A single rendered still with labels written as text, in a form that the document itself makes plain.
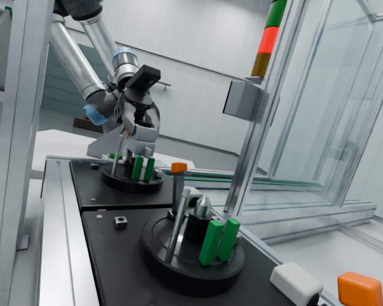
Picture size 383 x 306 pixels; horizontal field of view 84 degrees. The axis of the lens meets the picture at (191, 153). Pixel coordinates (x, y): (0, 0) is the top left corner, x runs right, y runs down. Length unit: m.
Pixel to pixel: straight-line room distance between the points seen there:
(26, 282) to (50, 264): 0.14
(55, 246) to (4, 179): 0.11
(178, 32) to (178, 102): 2.81
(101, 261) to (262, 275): 0.20
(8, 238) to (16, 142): 0.09
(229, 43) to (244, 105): 9.84
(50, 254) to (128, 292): 0.10
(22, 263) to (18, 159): 0.24
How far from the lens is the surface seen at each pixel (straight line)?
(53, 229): 0.34
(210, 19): 10.40
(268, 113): 0.48
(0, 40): 0.36
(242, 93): 0.45
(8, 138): 0.24
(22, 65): 0.24
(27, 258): 0.47
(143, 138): 0.46
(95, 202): 0.39
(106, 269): 0.27
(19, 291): 0.42
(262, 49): 0.51
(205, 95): 9.68
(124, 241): 0.31
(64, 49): 0.83
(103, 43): 0.99
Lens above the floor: 1.14
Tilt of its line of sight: 9 degrees down
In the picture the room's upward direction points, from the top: 15 degrees clockwise
